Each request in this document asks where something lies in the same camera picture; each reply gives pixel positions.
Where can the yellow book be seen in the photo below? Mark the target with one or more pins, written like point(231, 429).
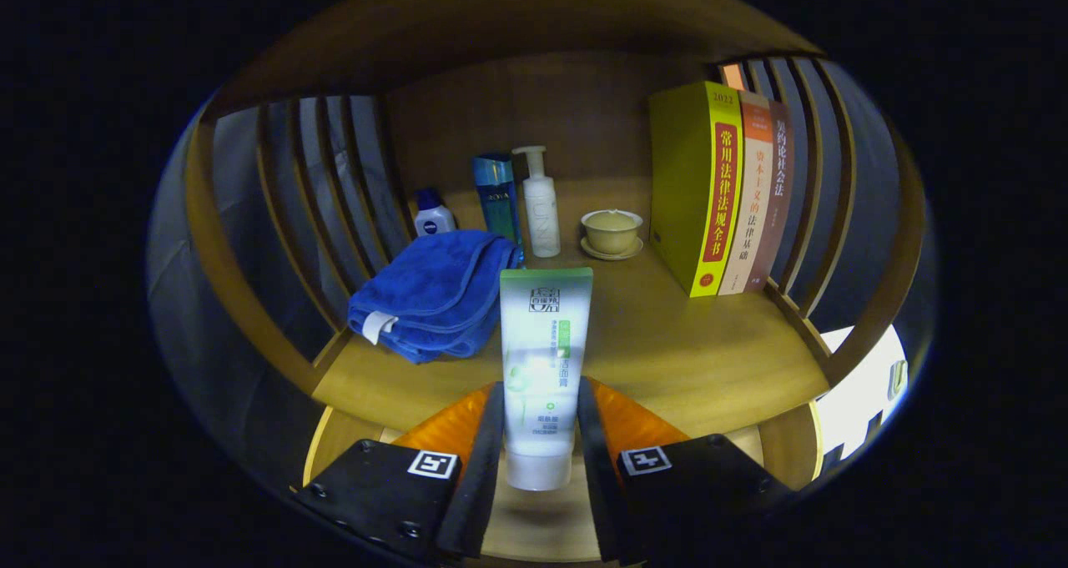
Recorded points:
point(680, 184)

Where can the beige saucer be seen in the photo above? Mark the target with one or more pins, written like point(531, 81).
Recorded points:
point(613, 256)

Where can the wooden cabinet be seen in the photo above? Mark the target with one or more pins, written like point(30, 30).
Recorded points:
point(501, 17)

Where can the blue folded towel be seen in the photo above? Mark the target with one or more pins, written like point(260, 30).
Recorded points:
point(434, 289)

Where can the blue transparent bottle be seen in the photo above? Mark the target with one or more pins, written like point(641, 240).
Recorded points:
point(494, 197)

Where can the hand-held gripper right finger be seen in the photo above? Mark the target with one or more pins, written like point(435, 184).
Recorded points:
point(701, 489)

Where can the wooden countertop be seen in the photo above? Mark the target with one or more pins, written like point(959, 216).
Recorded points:
point(667, 343)

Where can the white pump bottle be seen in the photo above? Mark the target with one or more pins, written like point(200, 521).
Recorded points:
point(542, 218)

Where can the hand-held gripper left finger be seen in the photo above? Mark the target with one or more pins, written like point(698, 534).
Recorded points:
point(375, 489)

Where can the beige lidded teacup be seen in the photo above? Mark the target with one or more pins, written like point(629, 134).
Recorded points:
point(612, 230)

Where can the white green cleanser tube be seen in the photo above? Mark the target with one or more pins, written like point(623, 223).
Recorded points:
point(542, 343)

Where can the brown book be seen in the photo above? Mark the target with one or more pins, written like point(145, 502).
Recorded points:
point(774, 209)

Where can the small white blue-capped bottle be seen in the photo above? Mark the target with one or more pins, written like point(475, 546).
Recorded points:
point(434, 220)

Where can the orange white book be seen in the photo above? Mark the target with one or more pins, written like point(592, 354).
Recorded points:
point(751, 218)

